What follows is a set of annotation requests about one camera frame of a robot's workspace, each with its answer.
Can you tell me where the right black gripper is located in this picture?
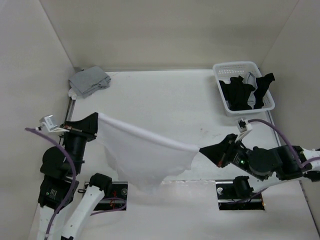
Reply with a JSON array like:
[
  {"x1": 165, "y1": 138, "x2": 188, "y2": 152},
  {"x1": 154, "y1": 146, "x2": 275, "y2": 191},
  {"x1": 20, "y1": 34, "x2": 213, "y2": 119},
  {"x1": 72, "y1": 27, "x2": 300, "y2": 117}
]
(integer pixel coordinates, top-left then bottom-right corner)
[{"x1": 199, "y1": 132, "x2": 265, "y2": 180}]

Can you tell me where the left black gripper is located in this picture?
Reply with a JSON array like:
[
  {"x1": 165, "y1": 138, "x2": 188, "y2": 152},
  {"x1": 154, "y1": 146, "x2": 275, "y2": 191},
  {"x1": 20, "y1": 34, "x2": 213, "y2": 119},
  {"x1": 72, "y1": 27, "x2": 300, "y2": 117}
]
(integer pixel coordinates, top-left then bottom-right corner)
[{"x1": 59, "y1": 111, "x2": 100, "y2": 174}]

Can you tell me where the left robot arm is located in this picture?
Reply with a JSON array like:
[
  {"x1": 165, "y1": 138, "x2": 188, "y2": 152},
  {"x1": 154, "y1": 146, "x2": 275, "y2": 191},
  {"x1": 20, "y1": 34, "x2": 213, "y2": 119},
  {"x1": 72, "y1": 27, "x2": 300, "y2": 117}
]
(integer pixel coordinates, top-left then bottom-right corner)
[{"x1": 37, "y1": 112, "x2": 112, "y2": 240}]

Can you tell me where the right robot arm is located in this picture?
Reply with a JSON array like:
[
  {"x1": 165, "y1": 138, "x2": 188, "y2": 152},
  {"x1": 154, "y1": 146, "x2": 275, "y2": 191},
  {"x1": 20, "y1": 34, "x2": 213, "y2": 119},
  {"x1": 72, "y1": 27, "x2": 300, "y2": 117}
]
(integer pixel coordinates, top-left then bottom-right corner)
[{"x1": 199, "y1": 133, "x2": 320, "y2": 201}]

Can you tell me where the folded white tank top underneath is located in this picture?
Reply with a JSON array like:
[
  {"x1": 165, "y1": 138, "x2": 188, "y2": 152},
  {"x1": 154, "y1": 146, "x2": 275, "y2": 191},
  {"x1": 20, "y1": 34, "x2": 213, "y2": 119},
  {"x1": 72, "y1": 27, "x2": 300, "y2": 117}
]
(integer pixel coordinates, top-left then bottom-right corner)
[{"x1": 68, "y1": 88, "x2": 78, "y2": 101}]

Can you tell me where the folded grey tank top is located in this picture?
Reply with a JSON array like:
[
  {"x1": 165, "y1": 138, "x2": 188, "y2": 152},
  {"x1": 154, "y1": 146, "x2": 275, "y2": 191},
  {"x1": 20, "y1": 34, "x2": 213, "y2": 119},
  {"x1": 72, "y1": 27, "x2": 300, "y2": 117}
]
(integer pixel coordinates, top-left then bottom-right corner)
[{"x1": 68, "y1": 66, "x2": 112, "y2": 99}]

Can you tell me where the black tank top in basket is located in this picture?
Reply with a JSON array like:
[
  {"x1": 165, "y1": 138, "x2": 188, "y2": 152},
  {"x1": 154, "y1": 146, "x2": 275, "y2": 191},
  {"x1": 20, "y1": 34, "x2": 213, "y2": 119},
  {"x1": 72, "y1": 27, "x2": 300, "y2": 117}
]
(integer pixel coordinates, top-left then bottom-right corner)
[{"x1": 219, "y1": 76, "x2": 256, "y2": 111}]

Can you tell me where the black tank top over rim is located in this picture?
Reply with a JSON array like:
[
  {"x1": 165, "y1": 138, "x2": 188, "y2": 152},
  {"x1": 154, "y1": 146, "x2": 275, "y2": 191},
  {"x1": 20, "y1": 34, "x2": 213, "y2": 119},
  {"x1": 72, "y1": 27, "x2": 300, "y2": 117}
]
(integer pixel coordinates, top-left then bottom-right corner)
[{"x1": 253, "y1": 73, "x2": 275, "y2": 109}]

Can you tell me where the white plastic laundry basket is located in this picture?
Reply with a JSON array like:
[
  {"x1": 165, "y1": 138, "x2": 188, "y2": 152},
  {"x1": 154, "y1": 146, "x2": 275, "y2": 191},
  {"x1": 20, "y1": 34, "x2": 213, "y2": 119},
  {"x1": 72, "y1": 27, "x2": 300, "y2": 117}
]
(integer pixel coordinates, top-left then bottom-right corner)
[{"x1": 212, "y1": 61, "x2": 275, "y2": 117}]

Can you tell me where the left metal table rail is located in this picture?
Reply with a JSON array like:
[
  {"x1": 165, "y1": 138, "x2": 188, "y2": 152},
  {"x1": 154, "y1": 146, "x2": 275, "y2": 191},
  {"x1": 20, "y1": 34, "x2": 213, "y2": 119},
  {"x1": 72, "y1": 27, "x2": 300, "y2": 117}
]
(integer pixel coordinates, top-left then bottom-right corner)
[{"x1": 62, "y1": 97, "x2": 76, "y2": 125}]

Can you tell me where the metal table rail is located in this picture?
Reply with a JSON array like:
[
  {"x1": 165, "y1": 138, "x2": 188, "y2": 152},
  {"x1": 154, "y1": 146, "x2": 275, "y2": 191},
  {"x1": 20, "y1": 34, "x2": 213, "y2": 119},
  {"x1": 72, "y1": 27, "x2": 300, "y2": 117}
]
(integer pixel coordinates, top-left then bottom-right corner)
[
  {"x1": 62, "y1": 97, "x2": 76, "y2": 125},
  {"x1": 266, "y1": 110, "x2": 282, "y2": 146}
]

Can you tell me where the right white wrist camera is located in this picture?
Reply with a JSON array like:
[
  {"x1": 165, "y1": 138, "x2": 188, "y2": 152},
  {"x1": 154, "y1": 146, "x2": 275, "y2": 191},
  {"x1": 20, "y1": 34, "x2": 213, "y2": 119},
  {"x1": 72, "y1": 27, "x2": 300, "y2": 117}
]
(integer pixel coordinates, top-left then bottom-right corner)
[{"x1": 235, "y1": 117, "x2": 253, "y2": 142}]

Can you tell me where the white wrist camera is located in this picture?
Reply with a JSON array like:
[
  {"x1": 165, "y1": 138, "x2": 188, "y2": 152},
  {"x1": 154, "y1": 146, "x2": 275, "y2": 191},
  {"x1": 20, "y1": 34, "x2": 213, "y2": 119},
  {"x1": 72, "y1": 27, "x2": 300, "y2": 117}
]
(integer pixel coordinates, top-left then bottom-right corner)
[
  {"x1": 235, "y1": 117, "x2": 253, "y2": 142},
  {"x1": 37, "y1": 115, "x2": 69, "y2": 133}
]

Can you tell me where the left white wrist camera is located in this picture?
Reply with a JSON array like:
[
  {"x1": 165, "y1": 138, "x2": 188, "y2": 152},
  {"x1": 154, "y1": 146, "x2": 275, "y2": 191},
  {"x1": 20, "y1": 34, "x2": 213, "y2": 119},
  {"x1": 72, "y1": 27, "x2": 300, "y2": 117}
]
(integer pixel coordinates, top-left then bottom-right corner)
[{"x1": 37, "y1": 115, "x2": 69, "y2": 133}]

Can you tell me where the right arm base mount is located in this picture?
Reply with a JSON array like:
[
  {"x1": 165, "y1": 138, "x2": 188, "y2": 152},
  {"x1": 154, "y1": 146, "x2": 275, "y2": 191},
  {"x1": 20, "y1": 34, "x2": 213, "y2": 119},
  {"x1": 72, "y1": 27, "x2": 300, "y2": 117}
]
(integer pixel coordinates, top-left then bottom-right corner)
[{"x1": 215, "y1": 180, "x2": 265, "y2": 211}]

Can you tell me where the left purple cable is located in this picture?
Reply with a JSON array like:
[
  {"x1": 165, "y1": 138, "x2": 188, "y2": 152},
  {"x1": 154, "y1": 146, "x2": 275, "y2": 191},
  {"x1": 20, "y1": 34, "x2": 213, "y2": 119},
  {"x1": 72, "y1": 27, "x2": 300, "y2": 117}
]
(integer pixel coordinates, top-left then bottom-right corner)
[{"x1": 24, "y1": 127, "x2": 127, "y2": 236}]

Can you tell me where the right metal table rail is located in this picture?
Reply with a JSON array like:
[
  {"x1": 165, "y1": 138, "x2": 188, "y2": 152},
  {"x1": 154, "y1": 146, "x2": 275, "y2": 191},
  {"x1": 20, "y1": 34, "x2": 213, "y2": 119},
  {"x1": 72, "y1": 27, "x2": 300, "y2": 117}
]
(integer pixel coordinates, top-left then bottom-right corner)
[{"x1": 266, "y1": 110, "x2": 282, "y2": 146}]

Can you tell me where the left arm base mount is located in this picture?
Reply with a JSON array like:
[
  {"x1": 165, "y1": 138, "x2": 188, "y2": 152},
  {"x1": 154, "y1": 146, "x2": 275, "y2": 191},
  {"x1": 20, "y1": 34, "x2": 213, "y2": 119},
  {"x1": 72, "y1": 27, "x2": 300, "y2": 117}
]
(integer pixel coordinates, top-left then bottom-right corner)
[{"x1": 94, "y1": 181, "x2": 128, "y2": 212}]

